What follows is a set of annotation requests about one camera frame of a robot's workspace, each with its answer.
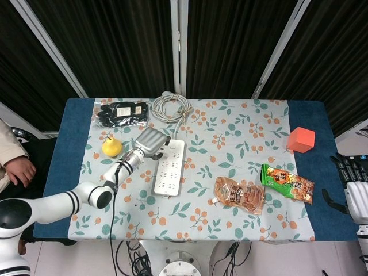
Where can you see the green snack bag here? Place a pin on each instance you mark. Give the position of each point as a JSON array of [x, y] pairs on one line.
[[287, 184]]

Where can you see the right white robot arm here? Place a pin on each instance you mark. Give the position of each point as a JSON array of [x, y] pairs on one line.
[[363, 235]]

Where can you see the white power strip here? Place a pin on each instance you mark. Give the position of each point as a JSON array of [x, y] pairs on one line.
[[169, 175]]

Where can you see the black curtain panel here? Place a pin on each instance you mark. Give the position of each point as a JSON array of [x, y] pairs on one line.
[[325, 63], [26, 80], [115, 46], [230, 46]]

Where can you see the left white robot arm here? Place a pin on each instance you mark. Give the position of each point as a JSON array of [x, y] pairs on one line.
[[51, 204]]

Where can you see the floral tablecloth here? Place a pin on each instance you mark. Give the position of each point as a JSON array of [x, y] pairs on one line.
[[207, 143]]

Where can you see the white metal frame post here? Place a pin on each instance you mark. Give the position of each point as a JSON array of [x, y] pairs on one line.
[[178, 43], [279, 49], [51, 49]]

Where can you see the yellow pear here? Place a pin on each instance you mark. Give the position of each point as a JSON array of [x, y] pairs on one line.
[[112, 148]]

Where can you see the person in beige jacket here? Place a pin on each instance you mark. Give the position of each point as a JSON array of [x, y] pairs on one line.
[[11, 149]]

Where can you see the black gloves in plastic bag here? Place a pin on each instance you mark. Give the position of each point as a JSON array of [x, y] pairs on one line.
[[120, 115]]

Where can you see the orange cube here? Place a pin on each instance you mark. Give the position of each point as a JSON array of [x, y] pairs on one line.
[[302, 139]]

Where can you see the brown sauce pouch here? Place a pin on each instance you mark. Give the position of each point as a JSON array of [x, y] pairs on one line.
[[241, 197]]

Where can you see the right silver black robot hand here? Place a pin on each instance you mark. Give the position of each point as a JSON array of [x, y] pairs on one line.
[[358, 198]]

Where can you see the blue table cover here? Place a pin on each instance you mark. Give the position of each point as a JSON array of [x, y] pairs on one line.
[[72, 123]]

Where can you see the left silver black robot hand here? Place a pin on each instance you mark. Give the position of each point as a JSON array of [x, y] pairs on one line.
[[149, 141]]

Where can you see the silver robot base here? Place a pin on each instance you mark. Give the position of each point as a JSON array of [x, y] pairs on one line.
[[179, 267]]

